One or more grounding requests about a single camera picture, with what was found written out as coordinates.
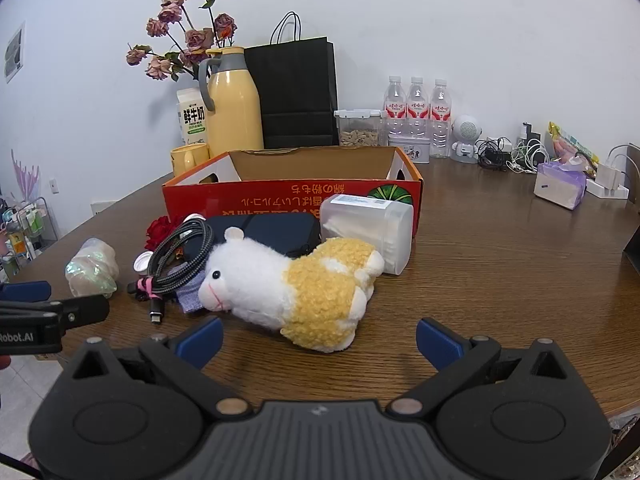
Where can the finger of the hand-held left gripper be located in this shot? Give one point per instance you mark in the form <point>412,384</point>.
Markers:
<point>25,291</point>
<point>82,311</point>

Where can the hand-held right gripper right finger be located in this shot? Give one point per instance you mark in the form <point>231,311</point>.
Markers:
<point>436,342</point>

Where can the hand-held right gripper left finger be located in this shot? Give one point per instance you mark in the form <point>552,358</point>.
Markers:
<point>205,341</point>

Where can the purple cloth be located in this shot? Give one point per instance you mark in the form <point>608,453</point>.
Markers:
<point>192,301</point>

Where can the iridescent white bundle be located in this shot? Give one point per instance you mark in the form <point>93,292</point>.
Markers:
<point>92,270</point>

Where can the white yellow plush sheep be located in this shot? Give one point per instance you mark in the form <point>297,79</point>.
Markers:
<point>300,290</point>

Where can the translucent cotton swab box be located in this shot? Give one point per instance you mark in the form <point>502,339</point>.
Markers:
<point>370,235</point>

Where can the red cardboard box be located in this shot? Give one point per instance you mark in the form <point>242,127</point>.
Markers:
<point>260,200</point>

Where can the metal storage rack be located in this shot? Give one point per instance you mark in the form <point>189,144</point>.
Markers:
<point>27,240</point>

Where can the small white round cap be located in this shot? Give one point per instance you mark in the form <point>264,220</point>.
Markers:
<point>143,262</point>

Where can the red fabric rose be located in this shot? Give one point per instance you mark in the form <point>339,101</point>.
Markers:
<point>160,230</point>

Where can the purple feather decoration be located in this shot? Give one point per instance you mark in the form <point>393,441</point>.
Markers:
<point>25,175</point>

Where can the dark blue pouch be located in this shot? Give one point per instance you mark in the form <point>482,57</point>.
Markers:
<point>270,232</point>

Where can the yellow mug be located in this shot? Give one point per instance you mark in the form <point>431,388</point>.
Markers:
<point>187,159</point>

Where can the white printed tin box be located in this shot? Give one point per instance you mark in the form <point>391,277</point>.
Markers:
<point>410,150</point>

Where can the purple tissue pack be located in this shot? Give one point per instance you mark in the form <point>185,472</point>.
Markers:
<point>557,185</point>

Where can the white robot toy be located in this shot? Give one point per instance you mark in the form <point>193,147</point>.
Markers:
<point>466,135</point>

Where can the dark flat object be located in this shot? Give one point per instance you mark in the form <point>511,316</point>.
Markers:
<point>632,245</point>

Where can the white milk carton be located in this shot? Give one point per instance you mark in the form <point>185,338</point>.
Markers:
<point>192,120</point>

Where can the clear seed container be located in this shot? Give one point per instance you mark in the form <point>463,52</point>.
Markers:
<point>357,135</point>

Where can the clear water bottle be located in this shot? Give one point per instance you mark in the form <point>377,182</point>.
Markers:
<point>395,102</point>
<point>440,120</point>
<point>417,102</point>

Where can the white power strip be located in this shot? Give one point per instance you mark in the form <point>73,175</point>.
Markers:
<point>607,191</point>

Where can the yellow thermos jug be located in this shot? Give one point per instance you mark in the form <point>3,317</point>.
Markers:
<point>235,110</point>

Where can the yellow snack packet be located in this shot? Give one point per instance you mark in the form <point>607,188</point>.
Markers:
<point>575,147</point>

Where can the white charger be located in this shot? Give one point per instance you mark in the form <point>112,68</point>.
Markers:
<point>608,175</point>

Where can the black paper bag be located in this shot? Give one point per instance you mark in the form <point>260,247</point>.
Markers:
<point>290,90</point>

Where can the dried pink rose bouquet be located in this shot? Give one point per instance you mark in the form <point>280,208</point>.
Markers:
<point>170,12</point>

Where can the white wall socket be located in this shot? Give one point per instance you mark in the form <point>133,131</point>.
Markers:
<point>55,186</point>

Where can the wall poster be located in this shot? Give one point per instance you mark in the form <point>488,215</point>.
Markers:
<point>14,52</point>

